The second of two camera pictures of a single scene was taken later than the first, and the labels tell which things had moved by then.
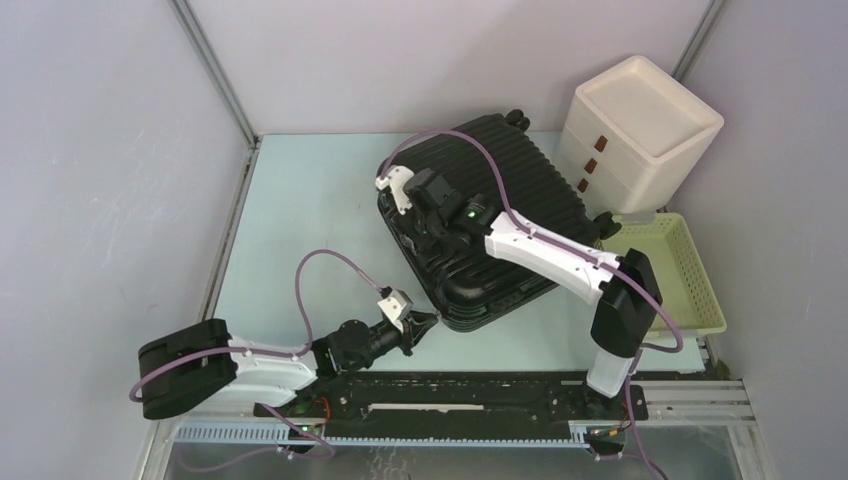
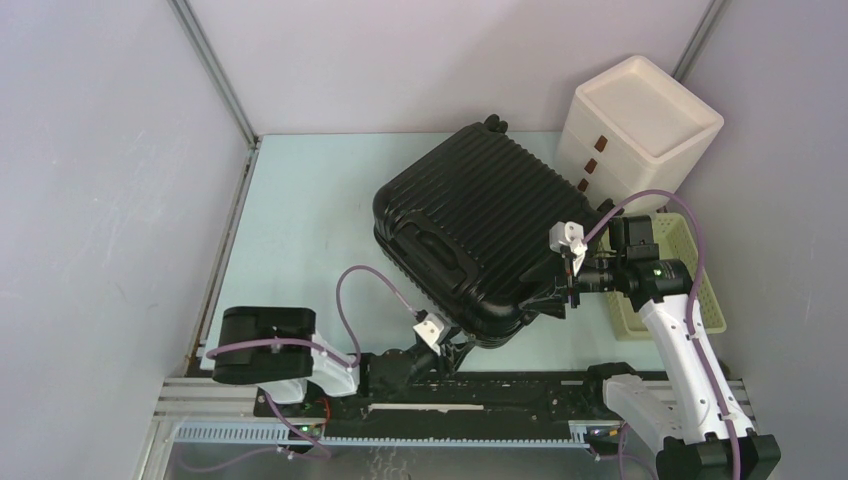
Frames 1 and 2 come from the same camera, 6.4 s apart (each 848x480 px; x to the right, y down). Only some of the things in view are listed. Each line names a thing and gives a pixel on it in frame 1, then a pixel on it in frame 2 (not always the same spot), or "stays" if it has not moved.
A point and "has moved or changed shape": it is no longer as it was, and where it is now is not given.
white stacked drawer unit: [630, 136] stays
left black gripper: [414, 324] -> [456, 352]
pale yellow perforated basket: [680, 274] stays
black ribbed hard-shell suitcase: [499, 158] has moved or changed shape
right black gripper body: [429, 231] -> [590, 280]
